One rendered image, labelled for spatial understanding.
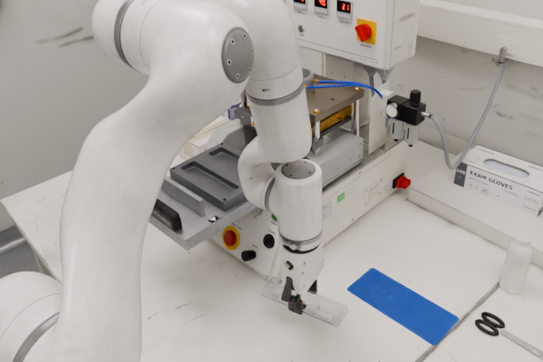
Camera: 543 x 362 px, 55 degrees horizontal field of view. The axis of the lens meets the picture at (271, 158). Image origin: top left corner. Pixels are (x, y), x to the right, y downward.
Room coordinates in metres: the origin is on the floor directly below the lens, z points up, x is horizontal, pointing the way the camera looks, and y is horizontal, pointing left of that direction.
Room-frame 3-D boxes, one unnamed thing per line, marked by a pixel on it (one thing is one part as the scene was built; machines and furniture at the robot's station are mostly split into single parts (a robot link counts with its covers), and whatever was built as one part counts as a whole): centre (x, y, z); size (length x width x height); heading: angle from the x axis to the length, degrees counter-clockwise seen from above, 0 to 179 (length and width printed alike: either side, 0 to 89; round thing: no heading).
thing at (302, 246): (0.78, -0.05, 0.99); 0.09 x 0.08 x 0.03; 147
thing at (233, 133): (1.25, 0.07, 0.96); 0.25 x 0.05 x 0.07; 133
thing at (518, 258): (0.84, -0.52, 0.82); 0.05 x 0.05 x 0.14
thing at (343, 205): (1.18, -0.08, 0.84); 0.53 x 0.37 x 0.17; 133
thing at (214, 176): (1.02, 0.11, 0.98); 0.20 x 0.17 x 0.03; 43
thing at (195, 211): (0.99, 0.15, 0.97); 0.30 x 0.22 x 0.08; 133
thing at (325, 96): (1.20, -0.12, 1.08); 0.31 x 0.24 x 0.13; 43
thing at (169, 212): (0.90, 0.25, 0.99); 0.15 x 0.02 x 0.04; 43
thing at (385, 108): (1.12, -0.32, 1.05); 0.15 x 0.05 x 0.15; 43
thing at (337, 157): (1.04, -0.12, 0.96); 0.26 x 0.05 x 0.07; 133
